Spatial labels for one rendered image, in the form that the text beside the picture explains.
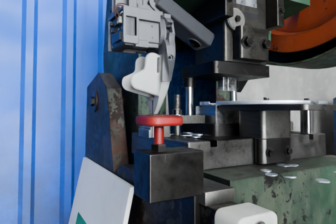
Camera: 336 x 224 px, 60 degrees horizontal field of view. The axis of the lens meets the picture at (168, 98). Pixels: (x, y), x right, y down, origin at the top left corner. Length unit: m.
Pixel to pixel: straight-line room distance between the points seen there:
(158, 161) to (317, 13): 0.84
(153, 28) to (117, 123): 0.53
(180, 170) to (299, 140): 0.44
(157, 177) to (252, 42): 0.43
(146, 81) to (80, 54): 1.41
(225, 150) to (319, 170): 0.21
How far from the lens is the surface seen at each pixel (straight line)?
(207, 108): 0.78
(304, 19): 1.16
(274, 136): 0.70
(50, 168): 1.80
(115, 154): 0.90
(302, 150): 0.83
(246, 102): 0.60
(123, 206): 0.75
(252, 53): 0.76
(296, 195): 0.68
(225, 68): 0.75
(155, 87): 0.44
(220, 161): 0.64
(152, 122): 0.42
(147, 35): 0.43
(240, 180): 0.56
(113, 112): 0.92
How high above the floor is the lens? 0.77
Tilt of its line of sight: 2 degrees up
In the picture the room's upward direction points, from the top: straight up
